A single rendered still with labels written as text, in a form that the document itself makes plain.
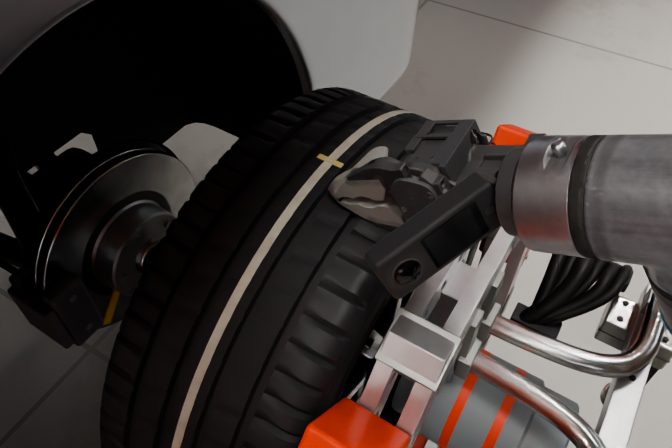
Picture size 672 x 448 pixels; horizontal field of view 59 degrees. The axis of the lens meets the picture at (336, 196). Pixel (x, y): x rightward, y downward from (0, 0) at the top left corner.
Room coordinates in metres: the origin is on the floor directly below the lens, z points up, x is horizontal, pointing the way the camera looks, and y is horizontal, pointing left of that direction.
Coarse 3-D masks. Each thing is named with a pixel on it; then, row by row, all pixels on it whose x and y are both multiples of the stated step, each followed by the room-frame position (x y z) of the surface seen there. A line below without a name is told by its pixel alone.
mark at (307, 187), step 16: (400, 112) 0.60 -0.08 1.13; (368, 128) 0.53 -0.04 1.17; (320, 176) 0.44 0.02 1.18; (304, 192) 0.42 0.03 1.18; (288, 208) 0.40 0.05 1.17; (272, 240) 0.37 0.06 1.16; (256, 256) 0.36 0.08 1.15; (240, 288) 0.33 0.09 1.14; (224, 320) 0.30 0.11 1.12; (208, 352) 0.28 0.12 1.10; (192, 384) 0.26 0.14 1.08; (192, 400) 0.25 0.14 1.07; (176, 432) 0.23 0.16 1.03
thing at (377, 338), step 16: (416, 288) 0.48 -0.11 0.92; (400, 304) 0.43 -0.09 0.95; (384, 320) 0.42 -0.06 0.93; (368, 336) 0.31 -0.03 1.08; (384, 336) 0.40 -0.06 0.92; (368, 352) 0.36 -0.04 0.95; (352, 368) 0.28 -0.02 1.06; (368, 368) 0.37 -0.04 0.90; (352, 384) 0.34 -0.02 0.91; (336, 400) 0.26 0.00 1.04; (352, 400) 0.34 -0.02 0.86; (384, 416) 0.42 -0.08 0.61
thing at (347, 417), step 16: (320, 416) 0.21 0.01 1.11; (336, 416) 0.22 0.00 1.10; (352, 416) 0.22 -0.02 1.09; (368, 416) 0.23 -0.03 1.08; (304, 432) 0.20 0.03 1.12; (320, 432) 0.19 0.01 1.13; (336, 432) 0.20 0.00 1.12; (352, 432) 0.20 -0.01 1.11; (368, 432) 0.21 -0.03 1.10; (384, 432) 0.21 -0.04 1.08; (400, 432) 0.21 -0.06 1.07
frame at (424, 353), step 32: (512, 256) 0.56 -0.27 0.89; (480, 288) 0.34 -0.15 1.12; (512, 288) 0.58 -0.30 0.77; (416, 320) 0.30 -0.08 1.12; (448, 320) 0.30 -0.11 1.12; (384, 352) 0.28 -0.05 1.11; (416, 352) 0.27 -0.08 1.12; (448, 352) 0.27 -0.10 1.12; (384, 384) 0.25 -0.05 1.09; (416, 384) 0.25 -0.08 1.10; (416, 416) 0.23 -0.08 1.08
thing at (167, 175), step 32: (128, 160) 0.65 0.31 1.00; (160, 160) 0.70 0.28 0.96; (96, 192) 0.60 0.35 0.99; (128, 192) 0.64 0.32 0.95; (160, 192) 0.68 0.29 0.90; (64, 224) 0.54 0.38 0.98; (96, 224) 0.58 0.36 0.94; (128, 224) 0.59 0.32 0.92; (160, 224) 0.62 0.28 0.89; (64, 256) 0.53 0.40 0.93; (96, 256) 0.56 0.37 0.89; (128, 256) 0.56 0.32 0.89; (96, 288) 0.54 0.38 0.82; (128, 288) 0.54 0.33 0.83
